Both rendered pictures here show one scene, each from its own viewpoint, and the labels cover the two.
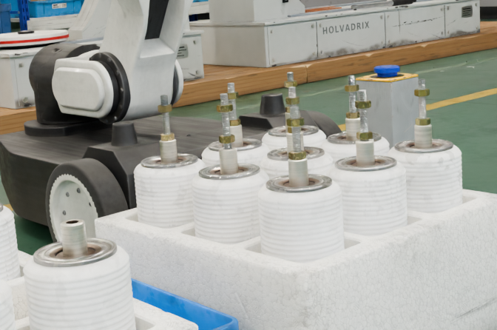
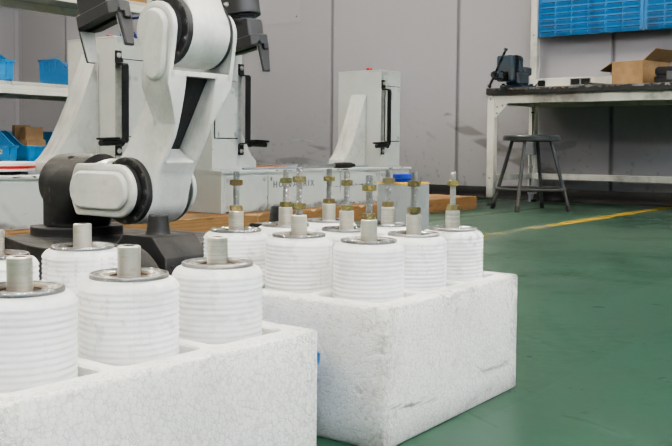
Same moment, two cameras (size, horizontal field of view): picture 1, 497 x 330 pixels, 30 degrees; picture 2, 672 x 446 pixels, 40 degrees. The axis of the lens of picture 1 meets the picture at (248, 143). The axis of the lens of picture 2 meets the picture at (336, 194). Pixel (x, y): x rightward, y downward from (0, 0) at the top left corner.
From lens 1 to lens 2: 0.31 m
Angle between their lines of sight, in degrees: 14
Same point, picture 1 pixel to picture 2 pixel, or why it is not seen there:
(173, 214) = not seen: hidden behind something
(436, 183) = (466, 257)
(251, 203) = (321, 260)
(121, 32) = (149, 139)
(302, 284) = (382, 316)
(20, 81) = not seen: outside the picture
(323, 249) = (391, 294)
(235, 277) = (314, 318)
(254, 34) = (210, 182)
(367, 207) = (418, 268)
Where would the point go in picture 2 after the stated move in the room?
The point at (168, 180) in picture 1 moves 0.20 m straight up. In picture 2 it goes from (239, 243) to (240, 103)
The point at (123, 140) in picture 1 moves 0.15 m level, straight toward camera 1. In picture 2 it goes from (158, 230) to (172, 238)
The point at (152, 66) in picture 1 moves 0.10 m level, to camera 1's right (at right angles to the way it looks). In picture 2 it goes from (174, 172) to (222, 172)
